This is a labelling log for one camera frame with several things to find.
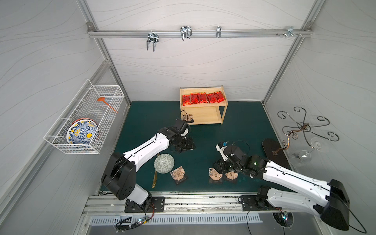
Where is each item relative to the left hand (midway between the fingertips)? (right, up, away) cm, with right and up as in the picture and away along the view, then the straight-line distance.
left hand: (193, 148), depth 82 cm
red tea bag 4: (+12, +30, +11) cm, 34 cm away
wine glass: (+52, +7, -22) cm, 57 cm away
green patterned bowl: (-18, -10, +5) cm, 21 cm away
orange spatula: (-50, +28, -3) cm, 57 cm away
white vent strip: (-18, -32, -11) cm, 39 cm away
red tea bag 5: (+17, +31, +11) cm, 37 cm away
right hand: (+12, -7, -5) cm, 14 cm away
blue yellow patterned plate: (-49, +12, -20) cm, 54 cm away
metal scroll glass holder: (+51, +14, -13) cm, 55 cm away
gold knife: (-22, -17, +2) cm, 28 cm away
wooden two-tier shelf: (+6, +26, +9) cm, 29 cm away
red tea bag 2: (+1, +30, +12) cm, 32 cm away
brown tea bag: (-9, -15, +2) cm, 18 cm away
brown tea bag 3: (+12, -16, +1) cm, 20 cm away
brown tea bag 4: (+22, -16, +2) cm, 28 cm away
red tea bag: (-5, +28, +8) cm, 30 cm away
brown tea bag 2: (-3, +17, +26) cm, 31 cm away
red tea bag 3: (+6, +30, +11) cm, 33 cm away
